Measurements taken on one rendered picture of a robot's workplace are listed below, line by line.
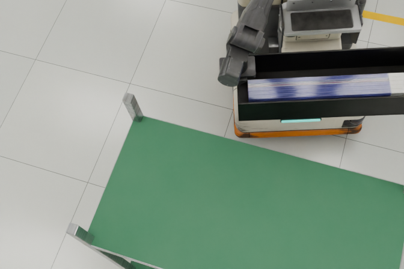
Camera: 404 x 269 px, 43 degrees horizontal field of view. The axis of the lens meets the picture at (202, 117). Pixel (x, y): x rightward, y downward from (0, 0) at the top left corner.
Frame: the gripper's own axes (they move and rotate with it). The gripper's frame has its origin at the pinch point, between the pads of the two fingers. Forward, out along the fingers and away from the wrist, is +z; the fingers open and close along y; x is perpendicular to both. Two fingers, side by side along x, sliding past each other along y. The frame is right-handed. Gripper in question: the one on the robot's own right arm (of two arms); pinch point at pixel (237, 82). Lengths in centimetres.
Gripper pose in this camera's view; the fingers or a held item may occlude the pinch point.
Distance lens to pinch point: 154.1
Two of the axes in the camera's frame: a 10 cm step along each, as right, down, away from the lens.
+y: 10.0, -0.4, -0.7
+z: 0.8, 4.4, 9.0
